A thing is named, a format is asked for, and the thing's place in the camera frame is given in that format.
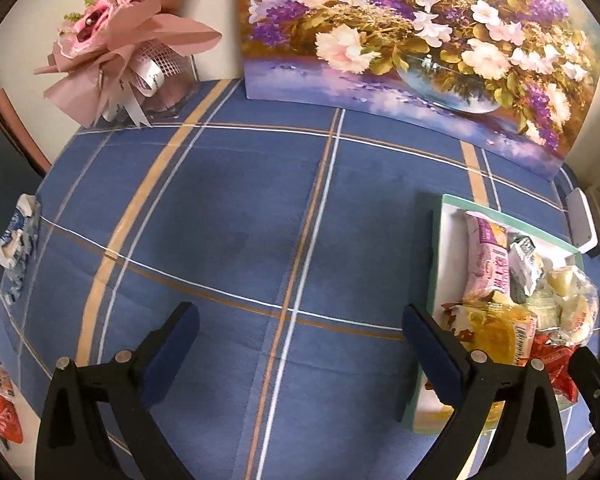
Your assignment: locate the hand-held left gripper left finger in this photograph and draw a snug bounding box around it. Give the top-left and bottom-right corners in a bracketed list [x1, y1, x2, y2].
[35, 301, 201, 480]

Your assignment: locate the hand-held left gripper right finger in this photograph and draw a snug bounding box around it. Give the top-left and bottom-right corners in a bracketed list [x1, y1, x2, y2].
[401, 304, 567, 480]

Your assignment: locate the orange red patterned packet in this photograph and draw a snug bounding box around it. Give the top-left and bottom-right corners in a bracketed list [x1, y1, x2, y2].
[440, 302, 473, 351]

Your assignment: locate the red snack packet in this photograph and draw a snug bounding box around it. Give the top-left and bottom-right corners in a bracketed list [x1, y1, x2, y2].
[530, 335, 578, 403]

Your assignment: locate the yellow orange cake packet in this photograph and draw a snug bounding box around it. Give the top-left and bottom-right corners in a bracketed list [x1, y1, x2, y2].
[412, 380, 498, 436]

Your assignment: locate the yellow snack packet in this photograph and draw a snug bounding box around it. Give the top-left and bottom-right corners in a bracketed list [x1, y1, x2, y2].
[460, 302, 538, 368]

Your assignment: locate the clear packet with round bun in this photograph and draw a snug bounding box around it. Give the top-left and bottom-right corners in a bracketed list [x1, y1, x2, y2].
[545, 270, 600, 346]

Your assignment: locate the pink snack packet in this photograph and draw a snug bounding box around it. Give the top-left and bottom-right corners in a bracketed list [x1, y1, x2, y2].
[464, 211, 513, 306]

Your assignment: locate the white tray with teal rim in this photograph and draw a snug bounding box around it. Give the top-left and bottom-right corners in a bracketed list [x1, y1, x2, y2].
[399, 193, 600, 461]

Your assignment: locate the yellow jelly cup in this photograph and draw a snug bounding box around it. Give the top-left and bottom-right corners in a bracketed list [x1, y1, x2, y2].
[545, 267, 581, 296]

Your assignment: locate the green and white snack packet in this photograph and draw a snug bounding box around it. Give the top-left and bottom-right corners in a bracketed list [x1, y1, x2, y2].
[507, 234, 546, 306]

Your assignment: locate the blue plaid tablecloth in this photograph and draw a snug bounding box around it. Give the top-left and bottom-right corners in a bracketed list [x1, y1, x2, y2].
[0, 79, 600, 480]

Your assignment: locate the white power box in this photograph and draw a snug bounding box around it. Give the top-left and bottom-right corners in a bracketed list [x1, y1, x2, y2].
[566, 187, 598, 256]

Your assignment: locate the orange plastic bag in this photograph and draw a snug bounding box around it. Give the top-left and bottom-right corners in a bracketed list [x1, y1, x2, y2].
[0, 365, 25, 445]

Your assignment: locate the flower painting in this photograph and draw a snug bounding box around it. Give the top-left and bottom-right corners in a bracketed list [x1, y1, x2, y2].
[237, 0, 600, 181]

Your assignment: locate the pink flower bouquet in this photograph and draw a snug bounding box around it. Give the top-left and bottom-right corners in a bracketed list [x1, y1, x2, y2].
[34, 0, 223, 128]

